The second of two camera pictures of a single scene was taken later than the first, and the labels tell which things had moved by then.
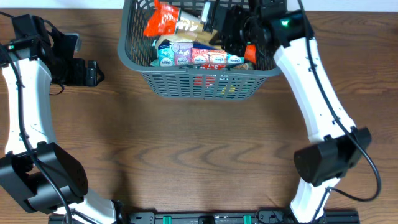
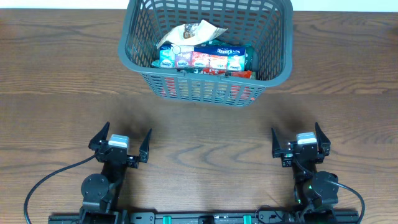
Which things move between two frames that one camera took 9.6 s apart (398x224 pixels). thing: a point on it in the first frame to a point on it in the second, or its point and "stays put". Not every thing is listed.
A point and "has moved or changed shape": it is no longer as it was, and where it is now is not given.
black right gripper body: x=218 y=18 to x=304 y=155
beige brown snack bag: x=201 y=35 has moved or changed shape
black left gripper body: x=91 y=72 to x=116 y=155
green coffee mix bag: x=230 y=66 to x=221 y=43
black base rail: x=262 y=217 stays put
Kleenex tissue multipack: x=180 y=54 stays put
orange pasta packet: x=164 y=20 to x=234 y=74
